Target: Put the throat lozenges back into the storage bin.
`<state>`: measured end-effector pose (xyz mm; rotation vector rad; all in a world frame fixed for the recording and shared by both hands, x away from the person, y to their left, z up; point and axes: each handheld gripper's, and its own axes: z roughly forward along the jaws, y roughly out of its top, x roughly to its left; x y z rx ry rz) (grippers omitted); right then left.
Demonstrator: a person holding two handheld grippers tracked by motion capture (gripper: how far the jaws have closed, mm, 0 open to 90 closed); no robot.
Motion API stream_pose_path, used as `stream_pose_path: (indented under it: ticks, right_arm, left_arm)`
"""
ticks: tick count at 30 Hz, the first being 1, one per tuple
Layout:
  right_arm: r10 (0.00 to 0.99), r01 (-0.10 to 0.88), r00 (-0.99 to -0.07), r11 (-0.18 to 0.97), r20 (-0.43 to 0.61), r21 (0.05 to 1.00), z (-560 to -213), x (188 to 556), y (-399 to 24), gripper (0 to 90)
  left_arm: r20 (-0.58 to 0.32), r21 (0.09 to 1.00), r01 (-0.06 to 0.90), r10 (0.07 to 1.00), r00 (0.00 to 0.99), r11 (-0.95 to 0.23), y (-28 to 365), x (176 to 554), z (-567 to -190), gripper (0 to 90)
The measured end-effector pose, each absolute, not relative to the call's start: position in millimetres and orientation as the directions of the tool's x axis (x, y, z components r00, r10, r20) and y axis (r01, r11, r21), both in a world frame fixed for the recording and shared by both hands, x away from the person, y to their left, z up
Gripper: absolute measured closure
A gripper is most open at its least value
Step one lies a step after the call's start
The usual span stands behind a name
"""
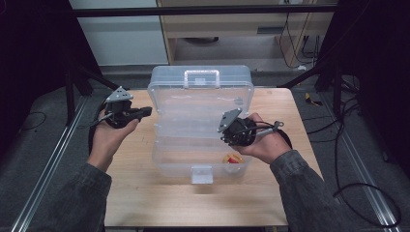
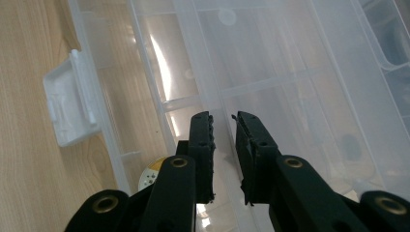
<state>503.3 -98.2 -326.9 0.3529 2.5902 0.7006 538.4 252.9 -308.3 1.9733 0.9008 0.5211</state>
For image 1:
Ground clear plastic storage box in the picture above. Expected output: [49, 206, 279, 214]
[147, 65, 255, 186]

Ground yellow and black tape strip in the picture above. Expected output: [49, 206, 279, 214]
[304, 92, 323, 107]

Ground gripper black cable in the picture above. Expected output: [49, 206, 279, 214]
[87, 100, 114, 156]
[250, 120, 294, 150]

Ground person's right hand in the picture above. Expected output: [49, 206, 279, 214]
[233, 112, 293, 165]

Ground aluminium floor rail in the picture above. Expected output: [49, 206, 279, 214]
[9, 96, 90, 232]
[322, 93, 404, 232]

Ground long black floor cable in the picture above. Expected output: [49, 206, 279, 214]
[332, 105, 403, 228]

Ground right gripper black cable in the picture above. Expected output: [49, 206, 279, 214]
[250, 120, 294, 150]

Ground person's left hand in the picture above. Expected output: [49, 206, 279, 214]
[87, 110, 140, 172]

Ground black cables under desk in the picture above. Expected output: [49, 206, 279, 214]
[278, 13, 320, 71]

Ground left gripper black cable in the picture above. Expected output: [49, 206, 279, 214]
[87, 100, 114, 156]

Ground white cabinet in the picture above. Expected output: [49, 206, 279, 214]
[68, 0, 169, 67]

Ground black horizontal frame bar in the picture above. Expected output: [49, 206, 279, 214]
[69, 4, 337, 18]

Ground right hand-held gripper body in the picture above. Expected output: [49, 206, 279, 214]
[217, 107, 257, 148]

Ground dark curtain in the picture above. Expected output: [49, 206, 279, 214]
[0, 0, 101, 156]
[317, 0, 410, 178]

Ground thin black floor cable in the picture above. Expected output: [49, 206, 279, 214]
[18, 111, 47, 131]

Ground light wooden desk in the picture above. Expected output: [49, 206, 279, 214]
[157, 0, 339, 71]

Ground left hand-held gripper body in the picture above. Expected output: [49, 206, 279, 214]
[104, 85, 136, 129]

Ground black metal stand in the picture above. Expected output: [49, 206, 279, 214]
[64, 66, 130, 127]
[277, 61, 342, 120]

